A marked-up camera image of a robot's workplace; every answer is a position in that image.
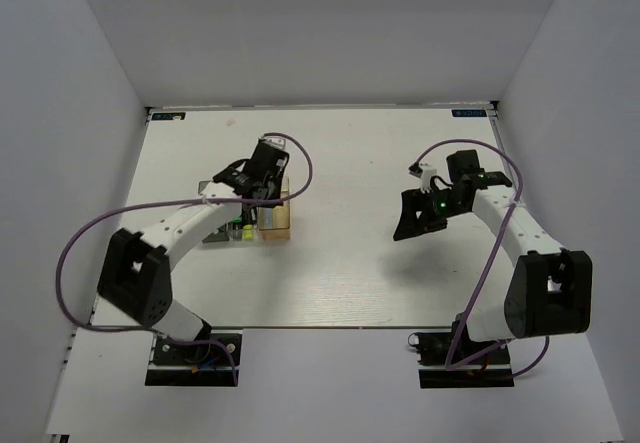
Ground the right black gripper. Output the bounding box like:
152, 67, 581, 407
393, 186, 469, 241

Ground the yellow cap black highlighter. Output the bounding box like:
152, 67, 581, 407
242, 224, 255, 241

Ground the blue pastel highlighter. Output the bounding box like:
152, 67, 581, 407
262, 208, 274, 230

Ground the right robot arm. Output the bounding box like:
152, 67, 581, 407
393, 150, 593, 362

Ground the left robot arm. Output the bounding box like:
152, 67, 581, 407
98, 138, 289, 362

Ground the clear transparent container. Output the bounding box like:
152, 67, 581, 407
226, 206, 257, 241

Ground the right corner label sticker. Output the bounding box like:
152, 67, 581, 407
451, 108, 487, 118

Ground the corner label sticker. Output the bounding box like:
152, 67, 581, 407
151, 112, 186, 121
451, 108, 487, 118

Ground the left corner label sticker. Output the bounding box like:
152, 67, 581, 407
151, 112, 186, 121

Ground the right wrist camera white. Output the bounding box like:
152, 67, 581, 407
408, 162, 438, 193

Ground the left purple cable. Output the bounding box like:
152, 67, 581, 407
54, 131, 315, 382

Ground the purple cable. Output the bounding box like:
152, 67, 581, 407
413, 137, 551, 379
54, 131, 315, 382

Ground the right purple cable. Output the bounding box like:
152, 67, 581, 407
413, 137, 551, 379

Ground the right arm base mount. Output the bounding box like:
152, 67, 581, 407
407, 330, 516, 390

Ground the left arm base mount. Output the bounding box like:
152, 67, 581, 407
145, 331, 243, 388

